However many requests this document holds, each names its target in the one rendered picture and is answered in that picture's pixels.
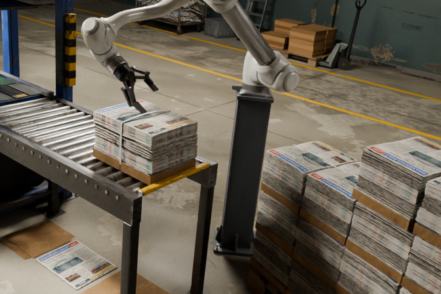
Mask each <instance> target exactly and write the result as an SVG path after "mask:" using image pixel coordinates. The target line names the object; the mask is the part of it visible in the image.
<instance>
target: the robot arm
mask: <svg viewBox="0 0 441 294"><path fill-rule="evenodd" d="M191 1H193V0H163V1H161V2H160V3H158V4H155V5H151V6H147V7H141V8H136V9H130V10H125V11H122V12H119V13H117V14H115V15H113V16H111V17H109V18H103V17H102V18H88V19H86V20H85V21H84V22H83V23H82V26H81V34H82V36H83V39H84V42H85V43H86V45H87V46H88V48H89V50H90V52H91V54H92V55H93V56H94V58H95V59H96V60H97V61H98V62H99V63H100V64H101V65H102V66H104V67H105V68H106V69H107V70H108V71H109V72H110V73H111V74H112V75H113V76H114V77H117V78H118V79H119V80H120V81H121V82H122V83H123V84H124V86H123V87H121V90H122V91H123V94H124V95H125V98H126V101H127V103H128V105H129V107H132V106H134V107H135V108H136V109H137V110H138V111H139V112H140V113H141V114H145V113H146V112H147V111H146V110H145V109H144V108H143V107H142V105H141V104H140V103H139V102H137V101H136V98H135V93H134V85H135V82H136V79H144V82H145V83H146V84H147V85H148V86H149V88H151V90H153V91H158V90H159V89H158V88H157V87H156V86H155V85H154V84H153V81H152V80H151V79H150V77H149V74H150V72H148V71H146V70H142V69H140V68H137V67H136V66H131V67H129V65H128V63H127V61H126V60H125V59H124V58H123V57H122V56H121V55H120V53H119V51H118V49H117V47H116V46H115V45H114V44H113V40H114V39H115V38H116V37H117V31H118V29H119V28H120V27H122V25H124V24H126V23H129V22H136V21H140V20H149V19H153V18H159V17H161V16H165V15H166V14H169V13H170V12H172V11H174V10H176V9H178V8H179V7H181V6H183V5H185V4H187V3H189V2H191ZM204 1H205V2H206V3H207V4H208V5H209V6H210V7H211V8H212V9H213V10H214V11H215V12H218V13H221V14H222V16H223V17H224V19H225V20H226V21H227V22H228V24H229V25H230V27H231V28H232V29H233V31H234V32H235V34H236V35H237V36H238V37H239V39H240V40H241V42H242V43H243V44H244V45H245V47H246V48H247V50H248V52H247V54H246V56H245V60H244V65H243V79H242V83H240V84H239V85H232V89H234V90H237V91H239V95H240V96H254V97H261V98H272V95H271V94H270V89H272V90H273V91H277V92H279V93H287V92H290V91H292V90H293V89H294V88H295V87H296V86H297V85H298V83H299V73H298V71H297V69H296V67H294V66H293V65H291V63H290V62H289V61H288V60H287V59H286V58H285V57H284V56H283V55H282V54H281V53H280V52H279V51H273V50H272V49H271V47H270V45H269V44H268V43H267V42H266V40H265V38H264V37H263V36H262V34H261V33H260V31H259V30H258V29H257V27H256V25H254V23H253V21H252V20H251V19H250V17H249V16H248V14H247V13H246V12H245V10H244V9H243V7H242V6H241V5H240V3H239V1H238V0H204ZM134 72H138V73H140V74H144V75H135V73H134ZM129 87H131V88H129Z"/></svg>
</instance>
